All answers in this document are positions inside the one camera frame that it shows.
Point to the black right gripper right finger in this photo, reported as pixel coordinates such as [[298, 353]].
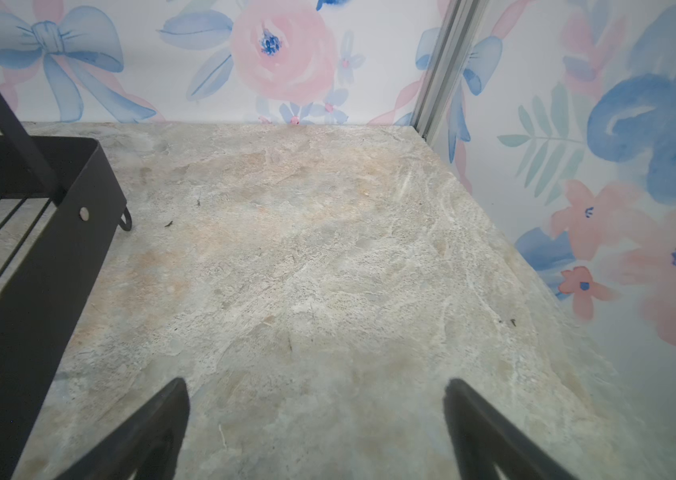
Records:
[[489, 446]]

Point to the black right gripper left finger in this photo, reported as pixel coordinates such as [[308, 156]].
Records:
[[146, 446]]

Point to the black wire dish rack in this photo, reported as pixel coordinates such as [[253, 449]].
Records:
[[60, 206]]

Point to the aluminium corner post right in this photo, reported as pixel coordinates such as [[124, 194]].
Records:
[[456, 37]]

